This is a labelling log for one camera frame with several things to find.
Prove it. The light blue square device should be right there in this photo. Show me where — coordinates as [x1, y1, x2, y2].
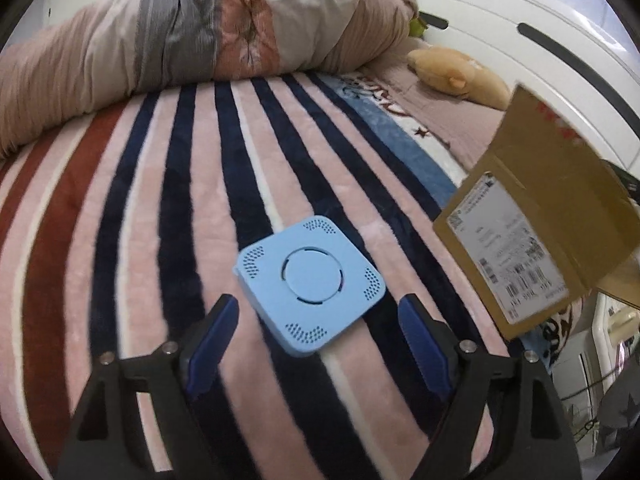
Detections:
[234, 216, 386, 358]

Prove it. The striped plush blanket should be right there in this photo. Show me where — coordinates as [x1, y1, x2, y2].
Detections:
[1, 74, 506, 479]

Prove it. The brown cardboard box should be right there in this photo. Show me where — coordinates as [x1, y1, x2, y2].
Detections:
[434, 87, 639, 340]

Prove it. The tan plush toy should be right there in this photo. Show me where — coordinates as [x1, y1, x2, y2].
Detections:
[407, 46, 511, 110]

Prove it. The white bed headboard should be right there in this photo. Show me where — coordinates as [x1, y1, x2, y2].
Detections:
[416, 0, 639, 174]

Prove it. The green plush toy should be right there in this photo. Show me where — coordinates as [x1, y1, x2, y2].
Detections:
[409, 13, 428, 38]

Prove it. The rolled pink grey quilt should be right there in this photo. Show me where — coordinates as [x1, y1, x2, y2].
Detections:
[1, 0, 418, 156]

